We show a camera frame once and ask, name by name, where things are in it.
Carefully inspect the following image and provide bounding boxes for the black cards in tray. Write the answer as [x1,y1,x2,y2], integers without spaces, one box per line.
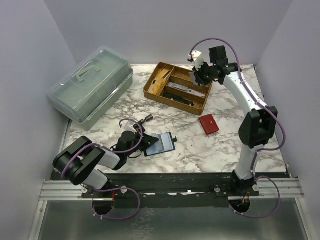
[163,92,194,107]

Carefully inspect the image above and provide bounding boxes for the aluminium extrusion rail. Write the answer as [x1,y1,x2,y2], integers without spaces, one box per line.
[39,179,96,201]

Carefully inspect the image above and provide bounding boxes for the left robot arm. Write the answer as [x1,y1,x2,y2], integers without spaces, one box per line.
[52,131,160,190]

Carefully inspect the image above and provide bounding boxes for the black T-shaped tool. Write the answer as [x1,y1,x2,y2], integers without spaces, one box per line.
[137,114,154,132]

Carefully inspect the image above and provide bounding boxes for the black mounting base rail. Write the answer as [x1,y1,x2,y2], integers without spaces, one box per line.
[51,170,298,208]

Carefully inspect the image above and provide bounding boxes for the gold cards in tray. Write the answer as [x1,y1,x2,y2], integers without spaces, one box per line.
[148,69,171,95]

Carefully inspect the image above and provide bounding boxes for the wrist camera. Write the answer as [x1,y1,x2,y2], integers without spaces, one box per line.
[187,50,205,71]
[123,122,137,133]

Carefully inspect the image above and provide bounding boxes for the woven wicker organizer tray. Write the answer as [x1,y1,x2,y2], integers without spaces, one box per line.
[143,62,212,116]

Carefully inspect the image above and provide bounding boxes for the black leather card holder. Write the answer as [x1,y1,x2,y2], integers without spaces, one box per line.
[144,132,178,157]

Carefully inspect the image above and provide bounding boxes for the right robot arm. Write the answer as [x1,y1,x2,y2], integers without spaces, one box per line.
[189,46,278,194]

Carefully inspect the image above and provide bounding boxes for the green plastic storage box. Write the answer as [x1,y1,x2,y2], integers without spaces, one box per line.
[47,46,134,131]

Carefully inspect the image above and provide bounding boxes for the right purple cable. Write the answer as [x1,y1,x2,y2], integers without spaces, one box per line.
[188,37,287,219]

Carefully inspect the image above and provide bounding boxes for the purple cable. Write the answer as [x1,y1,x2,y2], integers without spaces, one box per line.
[188,37,287,219]
[61,118,148,221]

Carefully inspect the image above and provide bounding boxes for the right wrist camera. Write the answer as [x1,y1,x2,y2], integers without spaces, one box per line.
[187,50,205,71]

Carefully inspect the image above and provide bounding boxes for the white cards in tray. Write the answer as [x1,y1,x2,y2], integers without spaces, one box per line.
[168,82,206,98]

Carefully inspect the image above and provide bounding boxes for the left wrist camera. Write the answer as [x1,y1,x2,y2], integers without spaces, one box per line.
[123,122,137,133]

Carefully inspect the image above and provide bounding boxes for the red leather card holder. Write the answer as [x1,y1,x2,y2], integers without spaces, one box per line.
[198,114,220,135]

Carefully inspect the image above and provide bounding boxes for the silver VIP card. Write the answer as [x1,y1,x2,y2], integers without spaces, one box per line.
[189,72,199,85]

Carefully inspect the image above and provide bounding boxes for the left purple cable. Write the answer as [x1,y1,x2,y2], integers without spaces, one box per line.
[61,118,148,221]

